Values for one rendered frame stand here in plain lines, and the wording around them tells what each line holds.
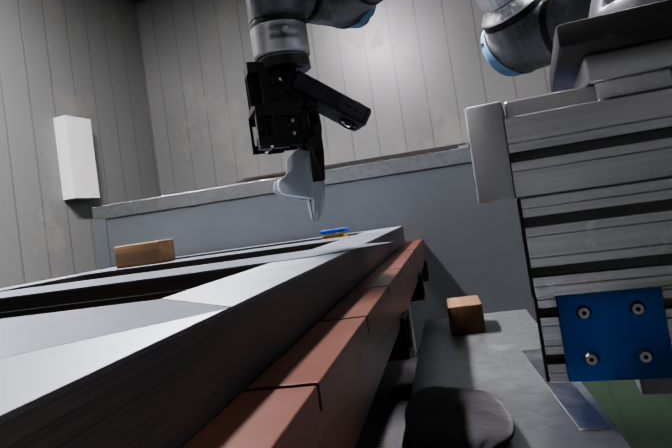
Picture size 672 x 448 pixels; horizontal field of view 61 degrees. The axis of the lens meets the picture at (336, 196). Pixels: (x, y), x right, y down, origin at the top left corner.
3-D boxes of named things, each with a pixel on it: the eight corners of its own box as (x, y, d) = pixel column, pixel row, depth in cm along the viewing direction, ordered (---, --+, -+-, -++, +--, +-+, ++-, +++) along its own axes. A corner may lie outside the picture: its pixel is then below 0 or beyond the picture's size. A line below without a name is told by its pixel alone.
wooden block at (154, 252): (116, 268, 129) (113, 247, 130) (133, 265, 135) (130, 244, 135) (160, 263, 126) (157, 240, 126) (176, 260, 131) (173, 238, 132)
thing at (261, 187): (93, 220, 171) (91, 207, 172) (183, 216, 230) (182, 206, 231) (541, 151, 147) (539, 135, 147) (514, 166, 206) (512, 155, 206)
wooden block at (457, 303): (486, 332, 98) (482, 303, 98) (451, 336, 99) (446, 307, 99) (482, 320, 108) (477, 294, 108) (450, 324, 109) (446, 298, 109)
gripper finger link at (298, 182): (280, 225, 73) (270, 154, 73) (324, 219, 75) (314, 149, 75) (284, 224, 70) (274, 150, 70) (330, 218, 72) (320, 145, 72)
